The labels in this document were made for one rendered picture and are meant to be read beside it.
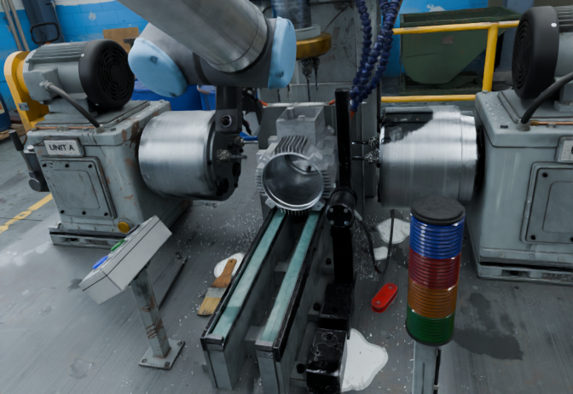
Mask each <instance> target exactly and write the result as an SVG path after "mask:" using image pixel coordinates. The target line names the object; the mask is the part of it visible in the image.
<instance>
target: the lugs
mask: <svg viewBox="0 0 573 394"><path fill-rule="evenodd" d="M334 132H335V130H334V129H333V128H332V127H331V126H329V125H328V126H327V127H326V129H325V134H326V135H327V136H332V135H333V133H334ZM272 155H273V154H272V153H270V152H269V151H268V150H266V151H265V153H264V154H263V155H262V156H261V157H260V159H259V160H260V161H261V162H262V163H264V164H266V163H267V162H268V161H269V160H270V159H271V157H272ZM322 159H323V157H322V156H321V155H320V154H319V153H318V152H317V151H315V152H314V153H313V154H312V155H311V156H310V157H309V160H310V161H311V162H313V163H314V164H315V165H318V164H319V163H320V162H321V161H322ZM265 204H266V205H268V206H269V207H270V208H271V209H273V208H274V207H275V206H276V204H275V203H274V202H273V201H272V200H271V199H270V198H268V199H267V200H266V201H265ZM325 204H326V201H325V200H324V199H323V198H321V199H320V200H318V202H317V203H316V204H314V205H313V207H314V208H315V209H316V210H317V211H319V210H320V209H321V208H322V207H323V206H324V205H325Z"/></svg>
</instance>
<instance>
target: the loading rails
mask: <svg viewBox="0 0 573 394"><path fill-rule="evenodd" d="M323 199H324V200H325V201H326V204H325V205H324V206H323V207H322V209H321V210H320V211H310V214H309V216H308V217H304V214H303V215H302V212H300V215H298V212H297V215H296V216H295V212H294V213H293V214H292V212H291V211H290V213H289V215H288V211H286V214H285V212H284V210H283V212H281V209H277V208H276V206H275V207H274V208H273V209H271V208H270V210H269V213H268V214H267V216H266V218H265V219H264V221H263V223H262V225H261V227H260V229H259V231H258V232H257V234H256V236H255V238H254V239H253V241H252V243H251V245H250V247H249V248H248V250H247V252H246V255H245V256H244V257H243V259H242V261H241V263H240V265H239V267H238V269H237V270H236V272H235V273H234V276H233V278H232V280H231V281H230V283H229V285H228V287H227V288H226V290H225V292H224V294H223V296H222V297H221V299H220V301H219V303H218V305H217V307H216V309H215V310H214V312H213V313H212V315H211V318H210V320H209V321H208V322H207V324H206V326H205V329H204V330H203V332H202V334H201V335H200V343H201V346H202V350H203V352H204V356H205V359H204V361H203V362H202V365H201V366H202V368H203V371H205V372H208V373H209V376H210V379H211V385H212V387H213V388H218V389H223V390H228V391H232V390H233V389H234V386H235V383H236V381H237V379H238V377H239V375H240V371H241V369H242V367H243V365H244V362H245V360H246V357H247V356H256V357H257V358H258V366H259V370H260V375H261V380H262V385H263V394H288V392H289V389H290V385H295V386H302V387H307V383H306V375H305V368H306V364H307V362H297V360H298V355H299V352H300V349H301V345H302V342H303V339H304V334H305V330H306V327H307V324H308V321H312V322H318V321H319V313H320V309H321V304H322V303H316V302H314V299H315V294H316V290H317V288H318V284H319V280H320V278H321V273H322V274H333V275H334V266H333V258H326V255H327V250H328V248H329V244H330V240H331V238H332V237H331V236H330V234H329V226H330V223H329V222H328V221H327V219H326V217H325V211H326V209H327V205H328V204H329V202H330V201H329V200H330V199H325V198H323ZM296 236H297V237H300V238H299V240H298V244H297V246H296V248H295V251H294V254H293V255H292V259H291V262H290V263H288V262H286V260H287V256H288V253H289V252H290V249H291V247H292V243H293V242H294V239H295V237H296ZM275 286H281V288H280V290H279V292H278V294H277V297H276V299H275V303H274V305H273V308H272V310H271V312H270V314H269V318H268V320H267V323H266V325H265V327H260V326H259V325H260V323H261V321H262V319H263V315H264V312H265V311H266V308H267V306H268V303H269V300H270V298H271V296H272V293H273V291H274V289H275Z"/></svg>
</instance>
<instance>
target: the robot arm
mask: <svg viewBox="0 0 573 394"><path fill-rule="evenodd" d="M116 1H118V2H119V3H121V4H123V5H124V6H125V7H126V8H128V9H130V10H131V11H133V12H134V13H136V14H138V15H139V16H141V17H142V18H143V19H144V20H146V21H148V24H147V26H146V27H145V29H144V30H143V32H142V34H141V35H140V37H139V38H137V39H136V40H135V42H134V45H133V47H132V49H131V50H130V53H129V56H128V62H129V65H130V69H131V71H132V72H133V74H135V76H136V78H137V79H138V80H139V81H140V82H141V83H142V84H143V85H145V86H146V87H147V88H149V89H150V90H151V91H153V92H155V93H157V94H159V95H161V96H165V97H170V98H175V97H179V96H181V95H182V94H183V93H185V92H186V91H187V89H188V85H190V84H197V85H216V96H215V97H216V123H215V129H216V131H217V132H219V133H221V134H223V135H229V134H239V133H241V132H244V133H245V134H247V135H248V136H251V137H253V136H257V135H258V133H259V131H260V127H261V123H262V117H263V104H262V103H261V102H260V101H259V99H258V98H256V93H257V88H259V89H260V90H261V89H262V88H266V89H268V90H272V89H282V88H285V87H286V86H288V84H289V83H290V81H291V79H292V75H293V72H294V67H295V62H296V51H297V44H296V35H295V30H294V27H293V24H292V22H291V21H290V20H288V19H282V18H281V17H277V19H268V18H266V17H265V15H264V14H263V13H262V12H261V11H260V10H259V9H258V7H257V6H256V5H254V4H253V3H250V1H249V0H116ZM246 121H247V122H248V123H249V126H248V125H247V122H246Z"/></svg>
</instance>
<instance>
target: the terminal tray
mask: <svg viewBox="0 0 573 394"><path fill-rule="evenodd" d="M280 119H283V120H280ZM310 119H312V120H310ZM275 122H276V130H277V139H278V142H279V141H280V140H281V138H282V137H283V139H284V138H285V136H286V138H288V136H290V138H291V136H292V135H293V138H294V137H295V136H296V135H297V138H298V136H299V135H300V138H301V137H302V136H303V135H304V139H305V137H308V140H309V139H310V137H311V143H312V144H314V145H315V146H318V147H319V144H320V142H321V139H322V138H323V136H324V134H325V129H326V127H325V119H324V107H319V108H318V107H292V108H289V107H287V109H286V110H285V111H284V112H283V114H282V115H281V116H280V117H279V118H278V119H277V120H276V121H275Z"/></svg>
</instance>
